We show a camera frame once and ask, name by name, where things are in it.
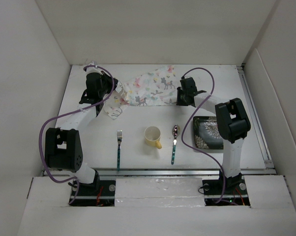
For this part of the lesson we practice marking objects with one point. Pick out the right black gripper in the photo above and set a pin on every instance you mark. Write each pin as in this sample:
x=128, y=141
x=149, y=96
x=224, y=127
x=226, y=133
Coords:
x=179, y=102

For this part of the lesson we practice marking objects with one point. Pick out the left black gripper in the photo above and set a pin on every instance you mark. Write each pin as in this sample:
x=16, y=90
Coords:
x=109, y=80

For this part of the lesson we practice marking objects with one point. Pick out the animal print cloth placemat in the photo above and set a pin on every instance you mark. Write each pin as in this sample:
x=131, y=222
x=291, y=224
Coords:
x=156, y=88

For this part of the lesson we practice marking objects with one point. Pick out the yellow ceramic mug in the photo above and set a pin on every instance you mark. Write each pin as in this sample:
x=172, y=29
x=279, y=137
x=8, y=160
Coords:
x=152, y=136

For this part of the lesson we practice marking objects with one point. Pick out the black square floral plate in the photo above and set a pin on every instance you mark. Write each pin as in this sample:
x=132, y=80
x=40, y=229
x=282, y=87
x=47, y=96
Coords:
x=206, y=134

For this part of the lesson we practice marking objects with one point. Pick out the fork with teal handle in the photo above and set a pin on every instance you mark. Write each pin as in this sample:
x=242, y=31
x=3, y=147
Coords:
x=119, y=139

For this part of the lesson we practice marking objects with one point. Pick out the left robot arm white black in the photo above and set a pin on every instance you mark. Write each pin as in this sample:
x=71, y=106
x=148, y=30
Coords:
x=63, y=149

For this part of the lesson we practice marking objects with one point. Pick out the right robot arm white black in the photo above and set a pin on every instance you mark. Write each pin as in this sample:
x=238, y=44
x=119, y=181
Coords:
x=233, y=125

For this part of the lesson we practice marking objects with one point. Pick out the spoon with teal handle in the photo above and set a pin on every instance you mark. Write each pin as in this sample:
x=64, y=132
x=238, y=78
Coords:
x=175, y=133

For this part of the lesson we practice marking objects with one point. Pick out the aluminium table rail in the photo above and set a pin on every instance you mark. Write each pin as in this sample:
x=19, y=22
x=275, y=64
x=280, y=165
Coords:
x=164, y=172

